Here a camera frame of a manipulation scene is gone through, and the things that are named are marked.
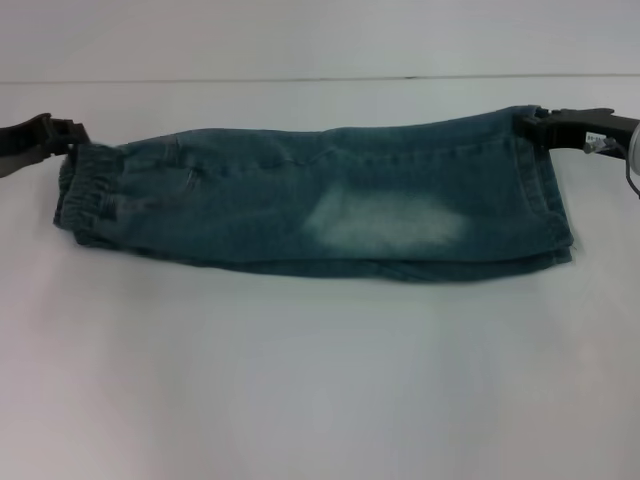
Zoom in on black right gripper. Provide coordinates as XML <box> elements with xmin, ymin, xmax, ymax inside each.
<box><xmin>519</xmin><ymin>107</ymin><xmax>640</xmax><ymax>162</ymax></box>

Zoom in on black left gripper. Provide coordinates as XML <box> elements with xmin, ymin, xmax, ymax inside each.
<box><xmin>0</xmin><ymin>113</ymin><xmax>94</xmax><ymax>179</ymax></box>

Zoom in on right arm cable with plug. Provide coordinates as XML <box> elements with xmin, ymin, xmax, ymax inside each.
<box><xmin>621</xmin><ymin>143</ymin><xmax>640</xmax><ymax>202</ymax></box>

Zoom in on blue denim shorts basketball embroidery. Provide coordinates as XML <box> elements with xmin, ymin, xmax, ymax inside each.
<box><xmin>52</xmin><ymin>103</ymin><xmax>576</xmax><ymax>284</ymax></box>

